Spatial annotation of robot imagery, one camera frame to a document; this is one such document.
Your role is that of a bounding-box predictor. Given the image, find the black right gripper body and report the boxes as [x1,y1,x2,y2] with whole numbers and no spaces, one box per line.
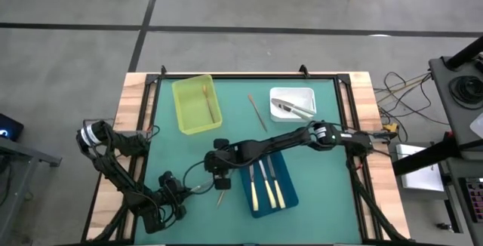
[203,138,239,191]

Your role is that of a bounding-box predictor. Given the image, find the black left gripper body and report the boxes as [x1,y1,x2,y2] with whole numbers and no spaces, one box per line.
[158,170,189,220]

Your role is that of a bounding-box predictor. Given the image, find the cream-handled table knife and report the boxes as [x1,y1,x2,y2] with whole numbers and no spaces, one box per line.
[257,158,278,210]
[266,155,287,210]
[248,164,260,212]

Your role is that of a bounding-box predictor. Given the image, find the wooden chopstick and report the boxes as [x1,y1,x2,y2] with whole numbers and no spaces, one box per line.
[202,84,217,125]
[247,93,269,134]

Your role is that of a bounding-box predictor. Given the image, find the yellow-green plastic bin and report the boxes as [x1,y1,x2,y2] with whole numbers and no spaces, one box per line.
[171,73,223,136]

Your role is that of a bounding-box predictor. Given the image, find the blue plastic bin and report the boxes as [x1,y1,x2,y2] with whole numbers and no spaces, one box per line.
[238,150,300,219]

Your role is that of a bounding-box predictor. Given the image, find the white plastic bin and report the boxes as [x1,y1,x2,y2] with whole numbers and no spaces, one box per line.
[269,86,318,123]

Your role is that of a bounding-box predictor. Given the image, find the green table mat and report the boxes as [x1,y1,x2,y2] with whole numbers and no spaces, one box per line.
[134,78,364,244]

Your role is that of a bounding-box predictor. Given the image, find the gray metal desk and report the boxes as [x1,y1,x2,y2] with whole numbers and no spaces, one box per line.
[0,137,63,245]

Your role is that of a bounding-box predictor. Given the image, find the dark screen blue light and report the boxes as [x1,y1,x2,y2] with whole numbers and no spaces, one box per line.
[0,112,24,142]

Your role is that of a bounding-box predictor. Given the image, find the white flat box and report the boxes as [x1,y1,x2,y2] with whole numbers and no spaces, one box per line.
[395,143,445,192]

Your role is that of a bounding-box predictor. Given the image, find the black diagonal support bar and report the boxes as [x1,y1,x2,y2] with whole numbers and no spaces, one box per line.
[391,134,460,177]

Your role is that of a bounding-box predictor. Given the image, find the gray equipment cart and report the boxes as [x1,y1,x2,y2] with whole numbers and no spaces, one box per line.
[428,55,483,245]

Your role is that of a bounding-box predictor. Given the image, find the dark keyboard blue keys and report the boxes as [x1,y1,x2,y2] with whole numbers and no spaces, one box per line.
[458,177,483,223]

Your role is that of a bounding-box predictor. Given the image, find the white paper sheet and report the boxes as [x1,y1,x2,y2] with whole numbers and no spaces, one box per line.
[469,112,483,140]

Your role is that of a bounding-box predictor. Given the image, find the black cart pole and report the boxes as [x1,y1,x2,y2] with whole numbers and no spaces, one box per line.
[443,36,483,70]

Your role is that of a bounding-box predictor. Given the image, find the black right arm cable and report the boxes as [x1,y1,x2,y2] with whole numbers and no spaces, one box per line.
[182,159,208,191]

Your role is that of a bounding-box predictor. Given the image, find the black cable sleeve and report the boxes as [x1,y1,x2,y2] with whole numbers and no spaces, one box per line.
[349,155,411,244]
[90,200,131,244]

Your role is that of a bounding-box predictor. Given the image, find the yellow floor cable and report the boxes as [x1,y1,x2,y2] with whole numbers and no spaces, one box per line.
[377,72,431,103]

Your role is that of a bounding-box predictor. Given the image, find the black floor cable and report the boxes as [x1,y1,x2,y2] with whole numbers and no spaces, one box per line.
[373,71,450,126]

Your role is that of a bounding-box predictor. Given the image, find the coiled black cable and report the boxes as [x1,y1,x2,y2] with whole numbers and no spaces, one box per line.
[448,75,483,110]

